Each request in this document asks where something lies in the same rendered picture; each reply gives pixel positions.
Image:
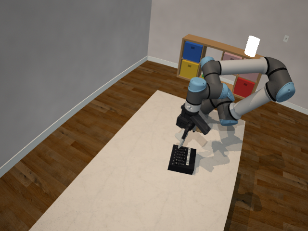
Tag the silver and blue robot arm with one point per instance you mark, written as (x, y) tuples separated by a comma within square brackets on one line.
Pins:
[(209, 93)]

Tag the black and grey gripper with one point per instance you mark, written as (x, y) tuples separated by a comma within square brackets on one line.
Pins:
[(184, 121)]

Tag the black lighting desk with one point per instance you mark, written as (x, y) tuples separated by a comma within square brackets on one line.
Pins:
[(182, 160)]

